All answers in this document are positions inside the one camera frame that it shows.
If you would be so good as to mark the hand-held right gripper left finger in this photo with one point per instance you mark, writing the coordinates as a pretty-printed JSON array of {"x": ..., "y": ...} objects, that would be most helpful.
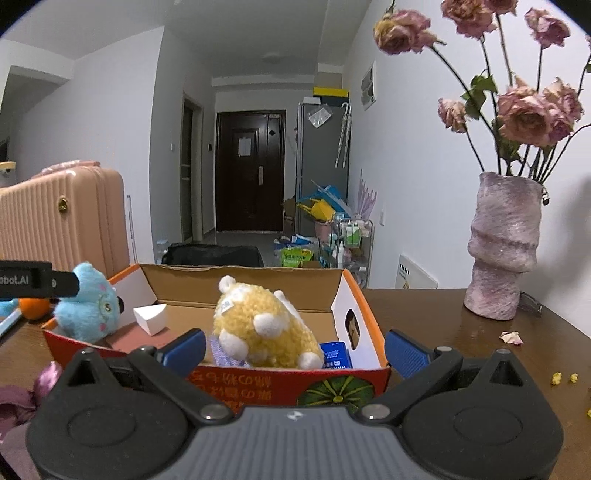
[{"x": 184, "y": 350}]

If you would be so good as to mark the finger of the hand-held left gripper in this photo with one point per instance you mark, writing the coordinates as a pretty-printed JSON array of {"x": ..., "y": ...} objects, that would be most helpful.
[{"x": 64, "y": 284}]

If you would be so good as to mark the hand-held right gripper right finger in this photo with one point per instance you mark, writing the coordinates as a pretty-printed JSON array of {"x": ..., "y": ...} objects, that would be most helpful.
[{"x": 404, "y": 353}]

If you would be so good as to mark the light blue plush toy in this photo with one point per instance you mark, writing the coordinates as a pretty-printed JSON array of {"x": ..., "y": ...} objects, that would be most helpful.
[{"x": 87, "y": 309}]

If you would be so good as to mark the small blue tissue packet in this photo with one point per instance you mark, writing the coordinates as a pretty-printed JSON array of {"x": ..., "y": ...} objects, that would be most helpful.
[{"x": 334, "y": 355}]

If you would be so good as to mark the yellow plush hamster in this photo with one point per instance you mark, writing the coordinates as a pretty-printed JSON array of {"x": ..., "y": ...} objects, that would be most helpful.
[{"x": 258, "y": 332}]

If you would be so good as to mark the red cardboard box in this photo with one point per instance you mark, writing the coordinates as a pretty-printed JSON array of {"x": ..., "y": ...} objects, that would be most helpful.
[{"x": 258, "y": 392}]

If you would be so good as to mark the purple satin scrunchie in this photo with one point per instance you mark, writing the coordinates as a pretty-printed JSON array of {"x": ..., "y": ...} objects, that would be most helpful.
[{"x": 23, "y": 401}]

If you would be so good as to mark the orange fruit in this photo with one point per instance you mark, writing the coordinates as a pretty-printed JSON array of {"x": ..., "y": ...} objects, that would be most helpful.
[{"x": 34, "y": 309}]

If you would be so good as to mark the lavender glittery cloth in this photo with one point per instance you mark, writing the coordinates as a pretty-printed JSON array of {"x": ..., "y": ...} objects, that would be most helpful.
[{"x": 221, "y": 357}]

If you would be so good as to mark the pink ribbed vanity case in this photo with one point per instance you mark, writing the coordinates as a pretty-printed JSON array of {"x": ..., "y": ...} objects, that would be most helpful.
[{"x": 69, "y": 221}]

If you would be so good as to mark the white heater panel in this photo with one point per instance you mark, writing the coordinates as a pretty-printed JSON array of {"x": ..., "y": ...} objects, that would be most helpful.
[{"x": 415, "y": 274}]

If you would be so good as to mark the black chair back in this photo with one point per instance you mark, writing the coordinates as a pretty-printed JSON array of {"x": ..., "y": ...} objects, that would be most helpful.
[{"x": 212, "y": 256}]

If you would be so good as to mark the fallen pink petal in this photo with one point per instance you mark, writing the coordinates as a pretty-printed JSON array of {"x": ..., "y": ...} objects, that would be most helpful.
[{"x": 510, "y": 338}]

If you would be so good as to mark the black eyeglasses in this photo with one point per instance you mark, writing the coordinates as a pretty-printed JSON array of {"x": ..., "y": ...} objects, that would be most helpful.
[{"x": 531, "y": 303}]

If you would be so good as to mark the green printed bag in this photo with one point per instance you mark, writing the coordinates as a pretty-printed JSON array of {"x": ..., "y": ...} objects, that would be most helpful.
[{"x": 298, "y": 257}]

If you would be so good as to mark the purple textured vase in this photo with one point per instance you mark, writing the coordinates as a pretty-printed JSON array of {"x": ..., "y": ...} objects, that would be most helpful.
[{"x": 503, "y": 249}]

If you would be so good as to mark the pink bucket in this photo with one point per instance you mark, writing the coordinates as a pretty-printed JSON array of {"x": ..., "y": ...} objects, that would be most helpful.
[{"x": 324, "y": 230}]

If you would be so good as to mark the scattered yellow crumbs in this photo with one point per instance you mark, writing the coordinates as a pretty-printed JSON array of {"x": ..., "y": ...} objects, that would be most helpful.
[{"x": 556, "y": 378}]

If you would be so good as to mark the blue and yellow bags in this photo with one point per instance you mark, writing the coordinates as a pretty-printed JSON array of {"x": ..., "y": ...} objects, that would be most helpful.
[{"x": 323, "y": 205}]

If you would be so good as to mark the brown cardboard carton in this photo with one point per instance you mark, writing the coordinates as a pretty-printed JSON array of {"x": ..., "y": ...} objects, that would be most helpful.
[{"x": 290, "y": 217}]

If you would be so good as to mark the dark wooden door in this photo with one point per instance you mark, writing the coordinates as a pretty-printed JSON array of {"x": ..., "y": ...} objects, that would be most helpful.
[{"x": 249, "y": 184}]

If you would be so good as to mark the grey refrigerator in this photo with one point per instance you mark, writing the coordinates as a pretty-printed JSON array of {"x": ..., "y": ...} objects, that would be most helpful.
[{"x": 323, "y": 161}]

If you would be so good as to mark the white paper sheet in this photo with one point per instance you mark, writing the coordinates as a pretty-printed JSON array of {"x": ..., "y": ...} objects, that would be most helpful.
[{"x": 244, "y": 146}]

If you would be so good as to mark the clear folded umbrella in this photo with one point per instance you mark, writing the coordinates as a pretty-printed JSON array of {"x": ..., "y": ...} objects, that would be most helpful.
[{"x": 344, "y": 134}]

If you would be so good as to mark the clear plastic bag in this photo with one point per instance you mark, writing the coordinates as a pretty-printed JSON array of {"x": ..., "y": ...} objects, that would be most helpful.
[{"x": 319, "y": 116}]

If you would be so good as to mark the bunch of dried pink roses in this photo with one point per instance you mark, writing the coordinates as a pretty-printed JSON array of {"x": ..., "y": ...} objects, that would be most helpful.
[{"x": 531, "y": 115}]

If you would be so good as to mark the yellow and black box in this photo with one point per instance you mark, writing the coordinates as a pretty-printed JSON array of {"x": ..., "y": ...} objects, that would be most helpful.
[{"x": 330, "y": 93}]

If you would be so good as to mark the round ceiling lamp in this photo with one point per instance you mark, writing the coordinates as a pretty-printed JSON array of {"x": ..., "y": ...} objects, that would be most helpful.
[{"x": 273, "y": 57}]

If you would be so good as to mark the purple wall decoration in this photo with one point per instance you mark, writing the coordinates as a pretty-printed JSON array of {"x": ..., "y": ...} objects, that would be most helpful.
[{"x": 365, "y": 196}]

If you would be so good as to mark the side door frame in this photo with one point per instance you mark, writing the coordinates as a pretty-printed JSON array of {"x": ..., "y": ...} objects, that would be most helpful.
[{"x": 187, "y": 166}]

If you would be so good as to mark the white wall panel box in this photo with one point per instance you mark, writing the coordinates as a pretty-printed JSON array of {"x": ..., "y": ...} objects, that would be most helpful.
[{"x": 368, "y": 87}]

